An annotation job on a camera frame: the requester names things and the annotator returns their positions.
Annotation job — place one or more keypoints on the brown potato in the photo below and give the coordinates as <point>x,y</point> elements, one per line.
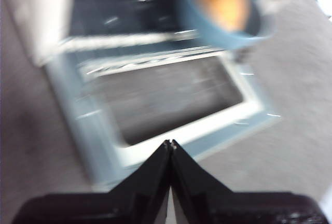
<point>223,3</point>

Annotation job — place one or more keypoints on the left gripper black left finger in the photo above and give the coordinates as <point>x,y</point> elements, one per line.
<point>124,203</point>

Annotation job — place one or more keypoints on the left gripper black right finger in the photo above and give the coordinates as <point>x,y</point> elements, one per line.
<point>220,206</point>

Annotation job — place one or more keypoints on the blue ribbed bowl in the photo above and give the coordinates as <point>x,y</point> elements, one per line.
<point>207,34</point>

